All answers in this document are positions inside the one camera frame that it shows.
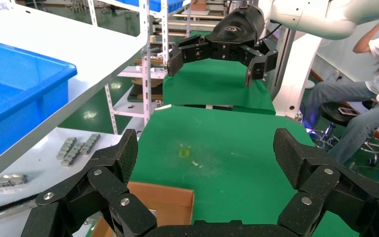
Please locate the white metal shelf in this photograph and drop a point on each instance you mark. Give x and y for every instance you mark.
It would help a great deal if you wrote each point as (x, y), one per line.
(78, 42)

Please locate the green table cloth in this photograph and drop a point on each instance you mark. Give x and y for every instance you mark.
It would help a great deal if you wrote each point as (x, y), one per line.
(225, 157)
(215, 85)

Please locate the blue storage bin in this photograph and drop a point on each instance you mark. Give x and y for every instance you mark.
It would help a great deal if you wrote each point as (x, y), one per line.
(156, 5)

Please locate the smartphone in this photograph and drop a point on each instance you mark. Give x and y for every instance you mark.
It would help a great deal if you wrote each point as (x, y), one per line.
(349, 111)

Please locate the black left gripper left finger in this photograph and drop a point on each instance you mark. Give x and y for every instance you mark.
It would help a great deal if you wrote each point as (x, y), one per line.
(104, 183)

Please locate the long slotted metal strip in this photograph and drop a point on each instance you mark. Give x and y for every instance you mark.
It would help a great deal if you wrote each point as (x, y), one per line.
(4, 183)

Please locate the white robot torso column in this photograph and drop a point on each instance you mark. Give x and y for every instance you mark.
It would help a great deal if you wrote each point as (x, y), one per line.
(295, 75)

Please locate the small metal connector strip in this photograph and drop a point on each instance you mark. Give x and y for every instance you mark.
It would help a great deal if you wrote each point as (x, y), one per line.
(74, 155)
(66, 149)
(89, 144)

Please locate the black round stool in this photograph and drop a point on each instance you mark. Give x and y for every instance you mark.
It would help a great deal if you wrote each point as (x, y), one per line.
(335, 118)

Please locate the white storage rack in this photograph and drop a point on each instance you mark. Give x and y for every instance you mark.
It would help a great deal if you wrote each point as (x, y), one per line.
(92, 13)

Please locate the bare person forearm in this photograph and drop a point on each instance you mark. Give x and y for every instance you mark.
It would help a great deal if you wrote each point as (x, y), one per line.
(369, 36)

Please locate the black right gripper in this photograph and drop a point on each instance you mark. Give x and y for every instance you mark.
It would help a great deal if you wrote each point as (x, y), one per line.
(235, 31)

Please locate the seated person in jeans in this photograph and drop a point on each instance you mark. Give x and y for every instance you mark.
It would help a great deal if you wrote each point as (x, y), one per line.
(356, 95)

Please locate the white board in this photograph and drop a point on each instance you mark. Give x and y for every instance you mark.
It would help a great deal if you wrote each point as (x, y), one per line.
(29, 157)

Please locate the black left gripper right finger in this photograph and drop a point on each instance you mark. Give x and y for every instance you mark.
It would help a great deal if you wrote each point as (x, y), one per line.
(323, 186)

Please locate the perforated steel shelf brace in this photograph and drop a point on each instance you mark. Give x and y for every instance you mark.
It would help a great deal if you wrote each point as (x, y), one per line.
(147, 85)

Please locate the blue plastic tray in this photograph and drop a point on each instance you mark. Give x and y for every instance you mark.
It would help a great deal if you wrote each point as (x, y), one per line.
(13, 98)

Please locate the brown cardboard box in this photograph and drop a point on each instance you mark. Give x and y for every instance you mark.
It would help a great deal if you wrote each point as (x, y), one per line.
(163, 204)

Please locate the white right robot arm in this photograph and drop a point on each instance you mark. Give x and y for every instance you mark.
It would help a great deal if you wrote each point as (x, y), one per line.
(323, 19)

